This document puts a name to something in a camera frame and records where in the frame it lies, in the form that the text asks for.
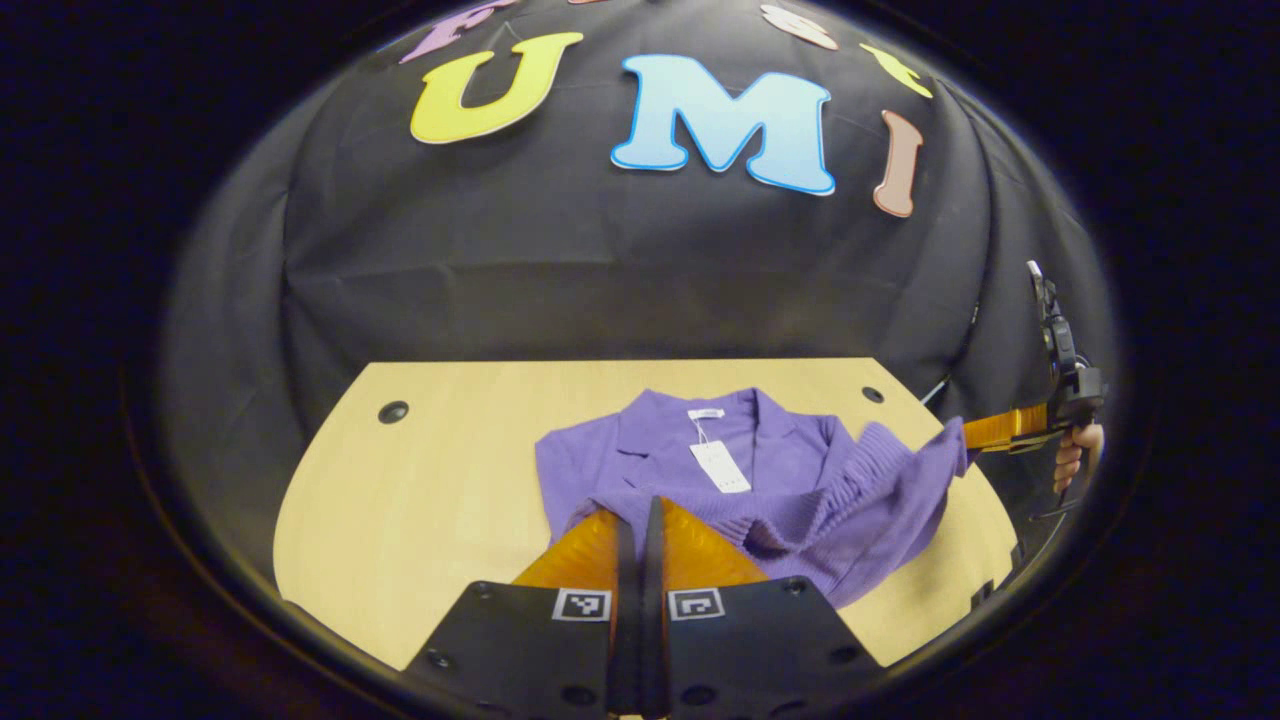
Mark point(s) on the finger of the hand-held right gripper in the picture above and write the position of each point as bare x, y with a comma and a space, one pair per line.
1005, 430

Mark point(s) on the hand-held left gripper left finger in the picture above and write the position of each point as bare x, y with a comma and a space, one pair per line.
626, 570

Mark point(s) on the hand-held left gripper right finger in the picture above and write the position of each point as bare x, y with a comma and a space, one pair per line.
652, 570

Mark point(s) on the purple jacket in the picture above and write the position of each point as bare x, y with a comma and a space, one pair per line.
850, 500

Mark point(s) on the white paper hang tag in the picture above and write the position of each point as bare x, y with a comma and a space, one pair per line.
720, 467

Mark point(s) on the black table clamp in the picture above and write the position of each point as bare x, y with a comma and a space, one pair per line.
1012, 560
986, 593

